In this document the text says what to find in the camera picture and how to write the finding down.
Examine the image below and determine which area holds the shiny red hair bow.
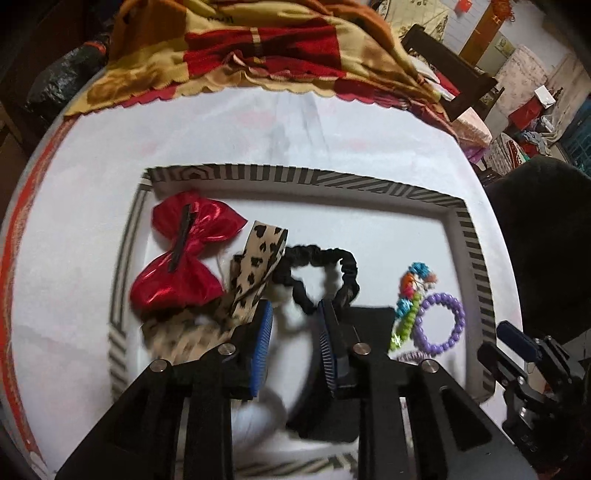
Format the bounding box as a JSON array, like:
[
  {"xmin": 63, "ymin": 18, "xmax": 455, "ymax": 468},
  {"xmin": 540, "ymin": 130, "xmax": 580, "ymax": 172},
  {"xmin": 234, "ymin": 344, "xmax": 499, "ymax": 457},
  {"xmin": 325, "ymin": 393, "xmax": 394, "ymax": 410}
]
[{"xmin": 129, "ymin": 193, "xmax": 247, "ymax": 315}]

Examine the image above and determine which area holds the pale floral wall poster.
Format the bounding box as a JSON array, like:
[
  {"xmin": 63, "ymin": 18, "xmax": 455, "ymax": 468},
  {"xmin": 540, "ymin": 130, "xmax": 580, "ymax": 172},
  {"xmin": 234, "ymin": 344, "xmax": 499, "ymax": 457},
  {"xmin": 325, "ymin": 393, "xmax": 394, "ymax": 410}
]
[{"xmin": 383, "ymin": 0, "xmax": 451, "ymax": 47}]

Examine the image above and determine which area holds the black plastic bag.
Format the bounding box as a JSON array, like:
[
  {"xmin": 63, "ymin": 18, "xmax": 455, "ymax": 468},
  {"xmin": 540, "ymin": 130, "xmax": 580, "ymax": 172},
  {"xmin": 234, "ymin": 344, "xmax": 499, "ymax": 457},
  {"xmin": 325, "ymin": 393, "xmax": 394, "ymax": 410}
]
[{"xmin": 25, "ymin": 41, "xmax": 112, "ymax": 116}]

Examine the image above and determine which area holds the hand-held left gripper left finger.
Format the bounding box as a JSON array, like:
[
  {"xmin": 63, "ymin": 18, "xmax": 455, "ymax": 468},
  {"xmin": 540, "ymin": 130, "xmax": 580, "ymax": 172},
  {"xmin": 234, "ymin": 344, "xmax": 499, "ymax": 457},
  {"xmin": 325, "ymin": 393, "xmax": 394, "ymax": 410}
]
[{"xmin": 54, "ymin": 299, "xmax": 274, "ymax": 480}]

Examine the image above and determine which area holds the multicoloured hair tie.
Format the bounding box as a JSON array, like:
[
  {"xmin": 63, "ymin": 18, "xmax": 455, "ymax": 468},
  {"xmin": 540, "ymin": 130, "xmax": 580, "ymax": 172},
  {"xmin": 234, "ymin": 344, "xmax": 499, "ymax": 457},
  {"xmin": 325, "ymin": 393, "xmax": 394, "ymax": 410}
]
[{"xmin": 397, "ymin": 262, "xmax": 439, "ymax": 319}]

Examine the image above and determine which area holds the dark cloth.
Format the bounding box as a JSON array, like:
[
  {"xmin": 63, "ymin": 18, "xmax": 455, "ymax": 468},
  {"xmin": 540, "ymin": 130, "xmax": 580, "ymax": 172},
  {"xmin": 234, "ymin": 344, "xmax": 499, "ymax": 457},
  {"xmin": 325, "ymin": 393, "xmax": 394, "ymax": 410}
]
[{"xmin": 485, "ymin": 156, "xmax": 591, "ymax": 352}]

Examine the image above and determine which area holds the purple beaded hair tie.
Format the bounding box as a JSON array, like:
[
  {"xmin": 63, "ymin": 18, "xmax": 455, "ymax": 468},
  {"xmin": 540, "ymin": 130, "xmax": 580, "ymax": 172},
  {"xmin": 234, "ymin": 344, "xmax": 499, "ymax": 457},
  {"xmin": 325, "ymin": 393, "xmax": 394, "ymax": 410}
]
[{"xmin": 412, "ymin": 292, "xmax": 466, "ymax": 355}]

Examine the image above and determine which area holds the green beaded hair clip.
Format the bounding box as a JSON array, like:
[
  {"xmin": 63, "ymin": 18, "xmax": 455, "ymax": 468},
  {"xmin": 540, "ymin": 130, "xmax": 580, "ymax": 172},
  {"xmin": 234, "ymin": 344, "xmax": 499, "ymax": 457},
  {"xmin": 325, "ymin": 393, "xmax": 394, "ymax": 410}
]
[{"xmin": 389, "ymin": 295, "xmax": 423, "ymax": 354}]

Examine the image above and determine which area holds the orange and red blanket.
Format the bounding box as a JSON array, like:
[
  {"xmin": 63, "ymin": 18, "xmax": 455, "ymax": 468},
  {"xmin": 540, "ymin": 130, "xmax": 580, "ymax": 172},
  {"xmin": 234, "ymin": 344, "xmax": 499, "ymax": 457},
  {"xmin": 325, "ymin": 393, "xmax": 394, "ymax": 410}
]
[{"xmin": 65, "ymin": 0, "xmax": 462, "ymax": 139}]

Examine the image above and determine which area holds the black scrunchie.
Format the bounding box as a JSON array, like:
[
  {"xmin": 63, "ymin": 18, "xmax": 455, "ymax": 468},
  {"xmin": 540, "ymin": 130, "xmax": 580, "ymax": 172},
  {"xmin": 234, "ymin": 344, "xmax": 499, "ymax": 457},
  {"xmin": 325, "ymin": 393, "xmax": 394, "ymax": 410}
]
[{"xmin": 272, "ymin": 243, "xmax": 361, "ymax": 317}]

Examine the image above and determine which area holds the striped cardboard box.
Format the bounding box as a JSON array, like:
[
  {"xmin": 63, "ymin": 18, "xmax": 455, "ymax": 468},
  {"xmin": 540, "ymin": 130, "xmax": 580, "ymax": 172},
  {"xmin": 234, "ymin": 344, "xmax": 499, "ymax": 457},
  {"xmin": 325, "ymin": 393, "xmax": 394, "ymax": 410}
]
[{"xmin": 107, "ymin": 162, "xmax": 497, "ymax": 480}]

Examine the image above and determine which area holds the dark wooden chair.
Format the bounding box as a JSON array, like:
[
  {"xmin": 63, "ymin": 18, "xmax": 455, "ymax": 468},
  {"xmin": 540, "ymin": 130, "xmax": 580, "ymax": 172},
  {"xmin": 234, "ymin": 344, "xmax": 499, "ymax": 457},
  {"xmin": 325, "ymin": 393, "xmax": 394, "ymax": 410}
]
[{"xmin": 402, "ymin": 24, "xmax": 499, "ymax": 121}]

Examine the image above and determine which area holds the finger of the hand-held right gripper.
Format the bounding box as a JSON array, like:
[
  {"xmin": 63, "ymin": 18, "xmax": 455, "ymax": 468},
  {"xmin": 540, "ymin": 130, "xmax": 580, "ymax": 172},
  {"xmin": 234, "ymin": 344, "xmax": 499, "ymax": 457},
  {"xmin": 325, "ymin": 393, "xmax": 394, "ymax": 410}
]
[
  {"xmin": 496, "ymin": 320, "xmax": 541, "ymax": 365},
  {"xmin": 477, "ymin": 344, "xmax": 525, "ymax": 388}
]

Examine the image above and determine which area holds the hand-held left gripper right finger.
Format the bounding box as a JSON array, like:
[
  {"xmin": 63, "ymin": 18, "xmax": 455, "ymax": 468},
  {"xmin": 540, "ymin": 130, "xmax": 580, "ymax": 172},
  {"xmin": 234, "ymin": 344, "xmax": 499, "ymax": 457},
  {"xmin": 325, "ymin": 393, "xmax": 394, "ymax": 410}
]
[{"xmin": 318, "ymin": 299, "xmax": 540, "ymax": 480}]

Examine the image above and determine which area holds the leopard print hair bow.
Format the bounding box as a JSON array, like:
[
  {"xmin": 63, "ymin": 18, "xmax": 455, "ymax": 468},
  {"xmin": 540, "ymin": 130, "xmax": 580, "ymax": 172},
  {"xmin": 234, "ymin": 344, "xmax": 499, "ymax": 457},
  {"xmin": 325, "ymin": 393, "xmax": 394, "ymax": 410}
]
[{"xmin": 141, "ymin": 222, "xmax": 291, "ymax": 365}]

